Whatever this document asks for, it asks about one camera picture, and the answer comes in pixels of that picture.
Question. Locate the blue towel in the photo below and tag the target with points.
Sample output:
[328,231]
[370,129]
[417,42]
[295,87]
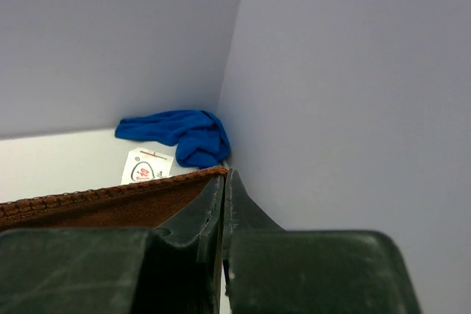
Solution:
[198,136]

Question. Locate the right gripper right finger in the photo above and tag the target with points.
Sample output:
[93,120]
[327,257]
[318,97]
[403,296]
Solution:
[272,270]

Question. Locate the brown towel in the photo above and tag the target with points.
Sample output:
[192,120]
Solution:
[146,204]

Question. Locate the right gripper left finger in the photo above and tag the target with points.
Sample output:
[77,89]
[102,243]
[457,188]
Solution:
[172,268]

